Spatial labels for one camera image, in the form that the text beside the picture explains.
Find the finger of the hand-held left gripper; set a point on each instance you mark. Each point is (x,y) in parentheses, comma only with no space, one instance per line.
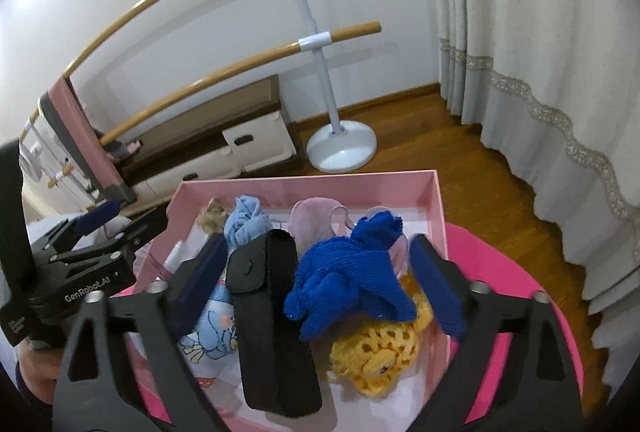
(135,232)
(100,214)

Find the pastel organza scrunchie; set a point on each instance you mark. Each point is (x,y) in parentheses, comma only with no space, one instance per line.
(315,217)

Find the small white drawer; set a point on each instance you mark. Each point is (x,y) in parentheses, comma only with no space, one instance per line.
(260,142)

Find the wide white drawer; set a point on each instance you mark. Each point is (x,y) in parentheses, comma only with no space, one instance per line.
(190,174)

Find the white standing fan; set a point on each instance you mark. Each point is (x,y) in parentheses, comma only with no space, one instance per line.
(31,164)

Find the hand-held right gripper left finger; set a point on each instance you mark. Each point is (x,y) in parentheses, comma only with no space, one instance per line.
(205,282)

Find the dark wooden bench cabinet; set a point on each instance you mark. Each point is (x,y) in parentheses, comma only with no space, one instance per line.
(240,104)

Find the small pink item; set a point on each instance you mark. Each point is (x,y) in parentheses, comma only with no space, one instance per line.
(133,146)

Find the yellow crochet item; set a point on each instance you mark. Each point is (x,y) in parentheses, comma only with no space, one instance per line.
(380,357)

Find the light blue cloth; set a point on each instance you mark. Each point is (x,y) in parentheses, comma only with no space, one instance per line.
(245,222)

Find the pink shallow box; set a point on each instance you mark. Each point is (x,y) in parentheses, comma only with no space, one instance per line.
(350,187)

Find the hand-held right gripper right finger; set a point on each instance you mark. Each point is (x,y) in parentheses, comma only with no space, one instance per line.
(440,284)

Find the blue cartoon print cloth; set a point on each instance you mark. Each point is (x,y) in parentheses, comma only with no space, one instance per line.
(215,327)

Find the person's left hand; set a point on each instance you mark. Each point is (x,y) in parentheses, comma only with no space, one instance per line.
(40,377)

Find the short wooden barre bar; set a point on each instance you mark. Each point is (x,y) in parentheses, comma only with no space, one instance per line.
(225,78)

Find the brown scrunchie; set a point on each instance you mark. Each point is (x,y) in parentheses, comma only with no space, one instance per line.
(214,214)

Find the cream lace-trimmed curtain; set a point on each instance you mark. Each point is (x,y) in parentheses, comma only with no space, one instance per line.
(540,37)

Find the blue knitted cloth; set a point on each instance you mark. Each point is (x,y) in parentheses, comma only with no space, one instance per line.
(345,277)

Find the pink towel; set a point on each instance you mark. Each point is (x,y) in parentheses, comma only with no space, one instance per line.
(85,137)

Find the pink round tablecloth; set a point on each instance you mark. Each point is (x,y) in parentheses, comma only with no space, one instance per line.
(500,262)

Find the black pouch case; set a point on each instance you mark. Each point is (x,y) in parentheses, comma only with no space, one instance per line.
(272,312)

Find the white barre stand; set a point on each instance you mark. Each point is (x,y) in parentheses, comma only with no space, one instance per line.
(330,122)
(65,162)

